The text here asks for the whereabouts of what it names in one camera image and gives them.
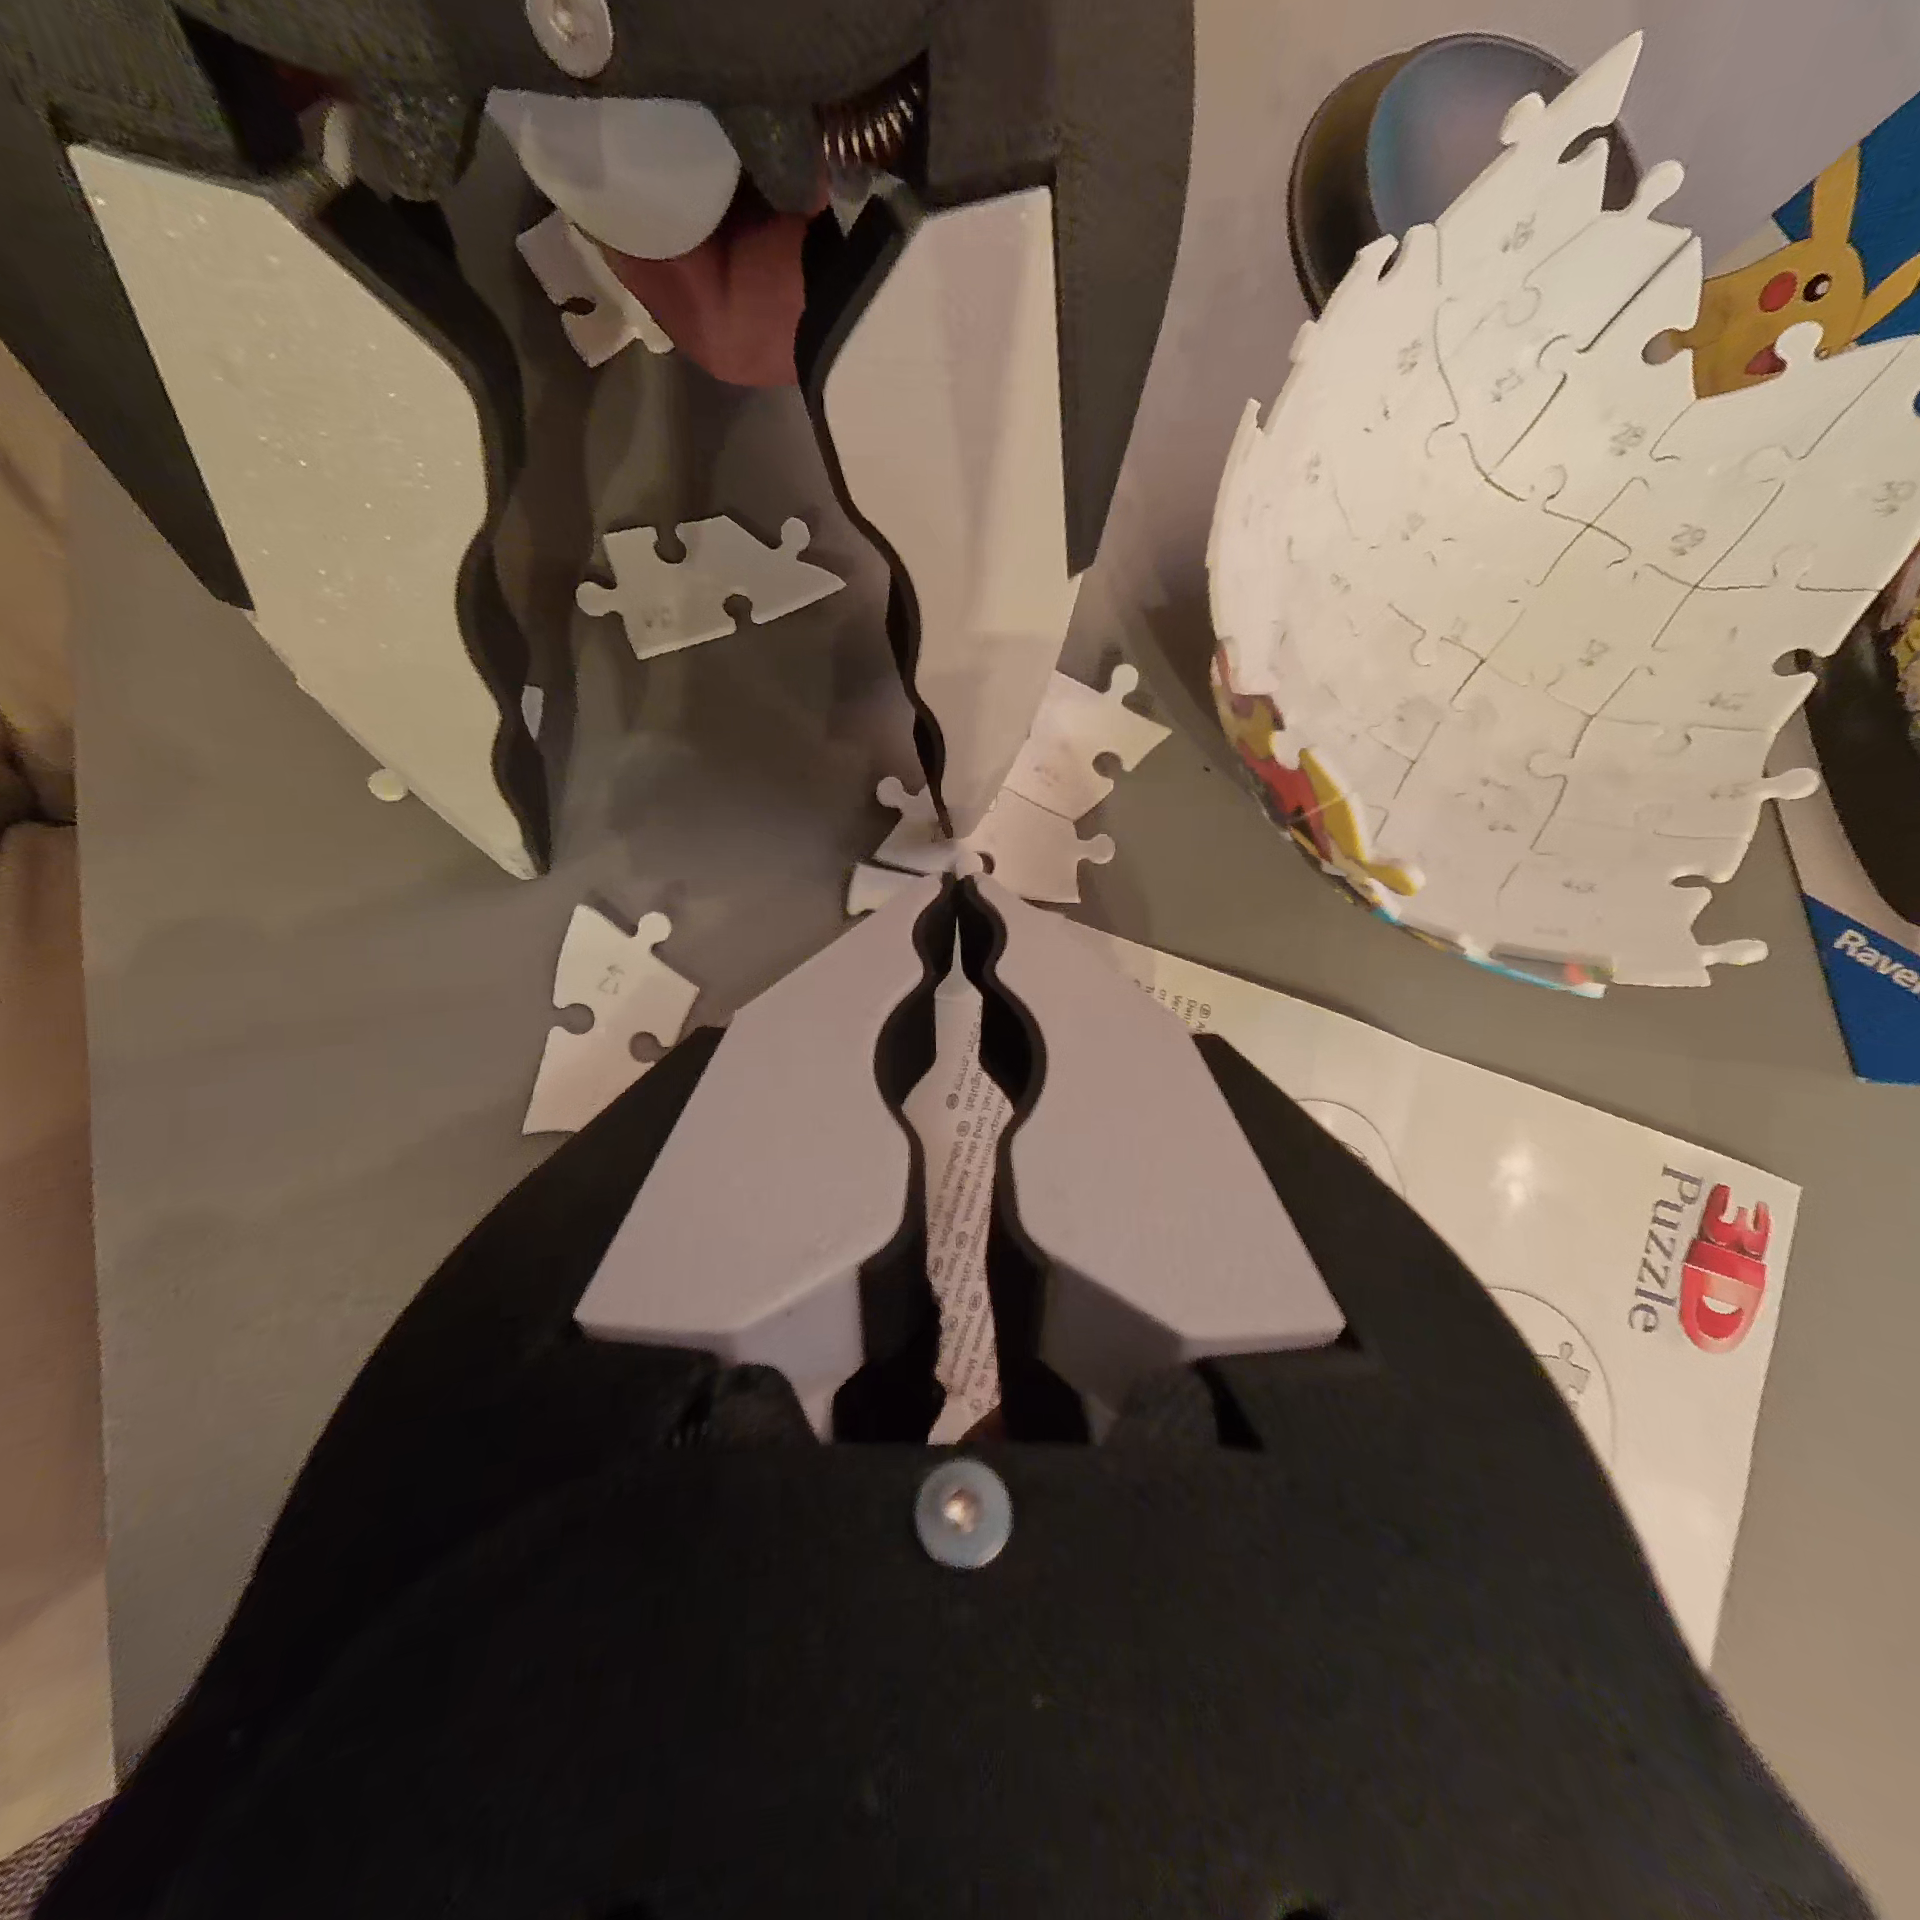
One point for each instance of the black puzzle ball stand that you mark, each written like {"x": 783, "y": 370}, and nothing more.
{"x": 1350, "y": 181}

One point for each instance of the partly built puzzle ball shell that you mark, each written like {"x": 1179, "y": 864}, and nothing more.
{"x": 1499, "y": 600}

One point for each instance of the white instruction leaflet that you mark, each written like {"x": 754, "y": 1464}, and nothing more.
{"x": 1499, "y": 1201}

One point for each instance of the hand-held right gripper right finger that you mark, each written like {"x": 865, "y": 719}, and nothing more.
{"x": 1184, "y": 1201}

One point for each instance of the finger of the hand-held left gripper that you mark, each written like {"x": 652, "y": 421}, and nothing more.
{"x": 329, "y": 481}
{"x": 974, "y": 451}

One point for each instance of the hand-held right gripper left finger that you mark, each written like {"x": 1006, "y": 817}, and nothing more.
{"x": 734, "y": 1201}

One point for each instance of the person's left hand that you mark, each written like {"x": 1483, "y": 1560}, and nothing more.
{"x": 734, "y": 317}

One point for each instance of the blue puzzle box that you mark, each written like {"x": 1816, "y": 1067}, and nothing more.
{"x": 1874, "y": 974}

